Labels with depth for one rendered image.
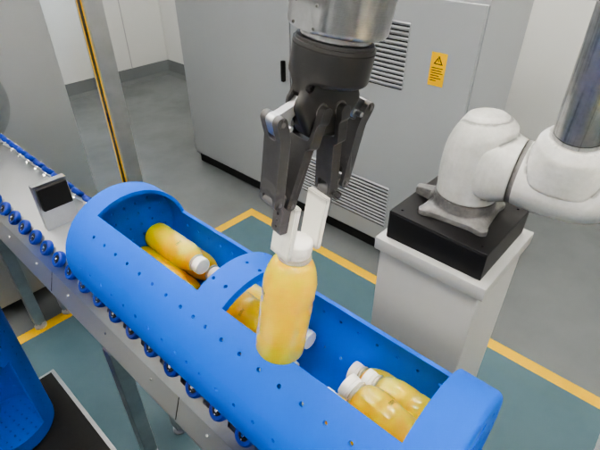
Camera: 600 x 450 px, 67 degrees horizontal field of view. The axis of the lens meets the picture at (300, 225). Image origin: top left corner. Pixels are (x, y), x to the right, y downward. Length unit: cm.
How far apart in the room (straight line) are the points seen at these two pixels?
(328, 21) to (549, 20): 302
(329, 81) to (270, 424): 49
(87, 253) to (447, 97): 169
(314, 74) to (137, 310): 63
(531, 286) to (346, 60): 256
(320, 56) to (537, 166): 77
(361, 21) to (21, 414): 199
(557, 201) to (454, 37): 119
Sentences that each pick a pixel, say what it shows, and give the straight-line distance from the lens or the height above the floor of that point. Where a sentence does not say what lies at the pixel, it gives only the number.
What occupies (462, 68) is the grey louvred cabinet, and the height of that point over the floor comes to 118.
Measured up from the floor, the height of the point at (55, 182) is 108.
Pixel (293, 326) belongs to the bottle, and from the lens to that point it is 57.
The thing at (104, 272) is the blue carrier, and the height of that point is 116.
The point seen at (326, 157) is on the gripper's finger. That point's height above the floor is 154.
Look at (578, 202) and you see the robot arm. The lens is 113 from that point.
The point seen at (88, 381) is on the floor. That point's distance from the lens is 236.
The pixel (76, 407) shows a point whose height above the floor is 15.
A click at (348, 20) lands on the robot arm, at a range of 39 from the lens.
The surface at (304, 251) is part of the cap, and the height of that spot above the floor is 144.
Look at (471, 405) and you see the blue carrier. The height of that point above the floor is 123.
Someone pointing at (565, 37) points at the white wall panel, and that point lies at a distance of 336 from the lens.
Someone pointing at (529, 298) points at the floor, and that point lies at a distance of 280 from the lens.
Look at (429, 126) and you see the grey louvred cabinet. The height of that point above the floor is 88.
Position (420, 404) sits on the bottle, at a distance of 77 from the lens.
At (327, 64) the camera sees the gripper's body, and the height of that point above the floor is 165.
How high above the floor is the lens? 176
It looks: 35 degrees down
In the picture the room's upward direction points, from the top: straight up
